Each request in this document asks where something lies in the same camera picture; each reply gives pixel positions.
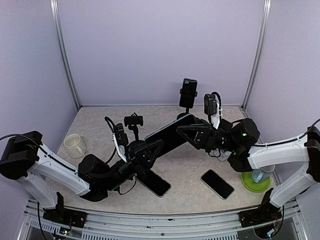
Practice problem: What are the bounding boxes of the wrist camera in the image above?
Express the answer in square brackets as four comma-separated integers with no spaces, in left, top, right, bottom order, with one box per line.
[204,91,222,129]
[112,123,129,163]

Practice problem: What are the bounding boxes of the clear-case black phone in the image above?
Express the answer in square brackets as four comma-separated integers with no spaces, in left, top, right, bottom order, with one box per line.
[137,170,171,198]

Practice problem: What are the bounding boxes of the aluminium frame post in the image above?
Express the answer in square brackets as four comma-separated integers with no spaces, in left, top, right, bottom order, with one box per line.
[241,0,272,112]
[50,0,82,111]

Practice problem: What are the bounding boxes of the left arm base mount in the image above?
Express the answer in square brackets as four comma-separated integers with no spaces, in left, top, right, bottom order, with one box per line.
[43,208,87,228]

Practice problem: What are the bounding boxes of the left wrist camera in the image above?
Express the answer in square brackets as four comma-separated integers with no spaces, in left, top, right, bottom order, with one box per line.
[112,123,129,163]

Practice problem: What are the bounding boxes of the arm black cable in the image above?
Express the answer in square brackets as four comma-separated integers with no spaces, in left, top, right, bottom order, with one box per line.
[0,116,137,195]
[212,91,320,151]

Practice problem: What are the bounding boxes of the silver folding phone stand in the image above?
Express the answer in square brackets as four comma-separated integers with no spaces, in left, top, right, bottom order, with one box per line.
[217,149,231,162]

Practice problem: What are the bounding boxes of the aluminium front rail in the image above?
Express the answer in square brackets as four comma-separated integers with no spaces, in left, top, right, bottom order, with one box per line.
[14,199,312,240]

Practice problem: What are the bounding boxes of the green plate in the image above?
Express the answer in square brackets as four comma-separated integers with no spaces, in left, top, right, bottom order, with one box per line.
[240,172,271,193]

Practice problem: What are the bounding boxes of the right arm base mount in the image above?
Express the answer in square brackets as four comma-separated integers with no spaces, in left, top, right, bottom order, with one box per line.
[238,208,282,228]

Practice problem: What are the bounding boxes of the blue-edged black phone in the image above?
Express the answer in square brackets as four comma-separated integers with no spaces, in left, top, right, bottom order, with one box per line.
[179,78,198,109]

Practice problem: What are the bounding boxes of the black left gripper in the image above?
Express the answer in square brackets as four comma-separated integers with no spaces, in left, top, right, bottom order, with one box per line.
[101,138,164,192]

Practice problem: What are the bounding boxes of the white mug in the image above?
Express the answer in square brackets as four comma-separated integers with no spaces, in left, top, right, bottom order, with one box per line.
[63,133,87,159]

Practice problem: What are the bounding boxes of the white-edged black phone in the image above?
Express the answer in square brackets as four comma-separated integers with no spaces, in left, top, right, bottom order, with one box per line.
[200,169,235,201]

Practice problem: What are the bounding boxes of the left aluminium frame post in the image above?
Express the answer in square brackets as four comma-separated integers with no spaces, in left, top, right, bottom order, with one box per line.
[50,0,82,111]

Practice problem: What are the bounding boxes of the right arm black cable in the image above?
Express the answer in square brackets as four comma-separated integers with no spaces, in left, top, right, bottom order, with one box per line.
[212,91,320,151]

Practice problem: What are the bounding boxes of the light blue cup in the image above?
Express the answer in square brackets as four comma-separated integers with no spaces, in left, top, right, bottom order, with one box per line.
[251,165,275,183]

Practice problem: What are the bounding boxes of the black round-base phone stand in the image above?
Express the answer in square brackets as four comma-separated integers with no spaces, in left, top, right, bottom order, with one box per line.
[176,89,198,120]

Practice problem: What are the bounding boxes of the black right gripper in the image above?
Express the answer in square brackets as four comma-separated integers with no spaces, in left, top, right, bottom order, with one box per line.
[172,117,240,154]

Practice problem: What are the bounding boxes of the teal-edged black phone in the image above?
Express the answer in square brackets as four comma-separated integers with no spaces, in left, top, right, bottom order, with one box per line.
[144,113,196,158]

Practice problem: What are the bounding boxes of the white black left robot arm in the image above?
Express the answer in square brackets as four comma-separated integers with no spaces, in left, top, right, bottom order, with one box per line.
[0,131,164,223]

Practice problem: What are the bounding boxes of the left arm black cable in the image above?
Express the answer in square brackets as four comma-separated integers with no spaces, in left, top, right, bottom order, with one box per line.
[0,116,137,195]

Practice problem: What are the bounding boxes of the right aluminium frame post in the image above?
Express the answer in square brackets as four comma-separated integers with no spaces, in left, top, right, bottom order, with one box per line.
[241,0,272,112]

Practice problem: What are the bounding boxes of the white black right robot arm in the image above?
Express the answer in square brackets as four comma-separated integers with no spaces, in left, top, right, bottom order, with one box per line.
[176,118,320,222]

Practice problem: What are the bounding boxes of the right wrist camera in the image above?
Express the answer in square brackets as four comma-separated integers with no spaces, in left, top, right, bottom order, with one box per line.
[204,91,222,129]

